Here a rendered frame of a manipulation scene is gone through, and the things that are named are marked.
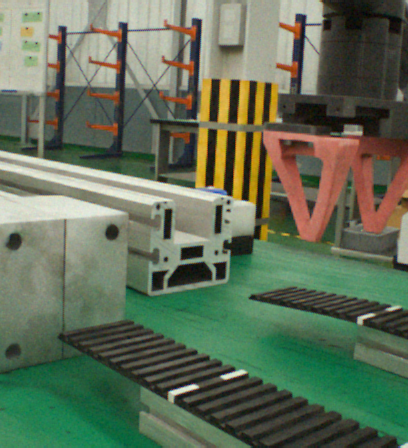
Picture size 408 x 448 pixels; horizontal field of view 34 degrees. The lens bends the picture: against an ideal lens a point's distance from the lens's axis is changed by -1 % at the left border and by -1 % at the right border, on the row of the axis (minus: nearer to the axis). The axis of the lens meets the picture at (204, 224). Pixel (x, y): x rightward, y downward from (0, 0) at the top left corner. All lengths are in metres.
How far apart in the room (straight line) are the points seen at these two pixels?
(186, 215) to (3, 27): 5.78
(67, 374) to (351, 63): 0.27
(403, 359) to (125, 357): 0.20
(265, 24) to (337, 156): 3.50
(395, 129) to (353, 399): 0.18
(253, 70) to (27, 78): 2.84
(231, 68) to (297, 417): 3.75
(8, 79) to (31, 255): 5.92
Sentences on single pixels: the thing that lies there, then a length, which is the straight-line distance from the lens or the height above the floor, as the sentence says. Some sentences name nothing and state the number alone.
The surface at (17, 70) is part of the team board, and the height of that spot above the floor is 1.16.
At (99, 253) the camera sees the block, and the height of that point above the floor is 0.85.
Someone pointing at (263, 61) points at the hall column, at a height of 1.21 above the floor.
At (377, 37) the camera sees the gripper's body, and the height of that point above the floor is 1.00.
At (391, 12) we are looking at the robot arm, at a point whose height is 1.02.
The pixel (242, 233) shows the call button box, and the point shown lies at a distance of 0.79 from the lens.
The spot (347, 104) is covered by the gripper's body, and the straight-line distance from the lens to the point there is 0.44.
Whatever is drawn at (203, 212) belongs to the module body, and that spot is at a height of 0.85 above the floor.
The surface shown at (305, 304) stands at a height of 0.81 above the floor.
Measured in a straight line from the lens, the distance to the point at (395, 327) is 0.47.
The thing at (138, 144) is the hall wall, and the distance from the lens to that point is 11.50.
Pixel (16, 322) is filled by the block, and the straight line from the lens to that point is 0.44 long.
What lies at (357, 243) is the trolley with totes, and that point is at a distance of 3.57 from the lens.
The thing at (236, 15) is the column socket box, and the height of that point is 1.46.
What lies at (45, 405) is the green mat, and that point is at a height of 0.78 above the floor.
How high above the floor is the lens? 0.95
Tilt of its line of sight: 10 degrees down
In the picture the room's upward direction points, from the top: 4 degrees clockwise
